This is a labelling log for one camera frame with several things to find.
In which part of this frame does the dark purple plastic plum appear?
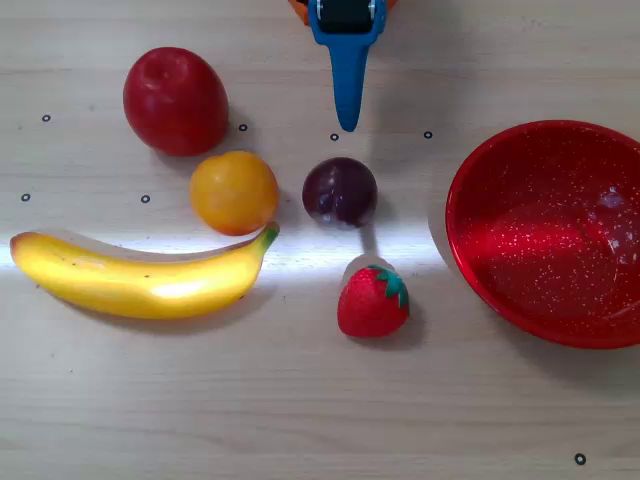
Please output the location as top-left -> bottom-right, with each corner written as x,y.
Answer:
301,156 -> 379,229

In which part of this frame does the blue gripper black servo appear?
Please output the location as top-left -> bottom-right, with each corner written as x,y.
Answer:
308,0 -> 389,133

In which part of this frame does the orange round plastic fruit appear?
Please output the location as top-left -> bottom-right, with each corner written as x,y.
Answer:
188,150 -> 280,237

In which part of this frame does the red plastic apple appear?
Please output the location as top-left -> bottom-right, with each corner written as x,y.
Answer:
122,46 -> 230,157

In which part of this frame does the red speckled bowl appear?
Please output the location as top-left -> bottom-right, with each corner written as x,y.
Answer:
445,119 -> 640,350

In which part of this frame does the red plastic strawberry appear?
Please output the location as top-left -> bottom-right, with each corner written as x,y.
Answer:
336,264 -> 411,339

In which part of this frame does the yellow plastic banana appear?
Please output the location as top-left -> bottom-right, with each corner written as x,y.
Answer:
9,222 -> 281,320

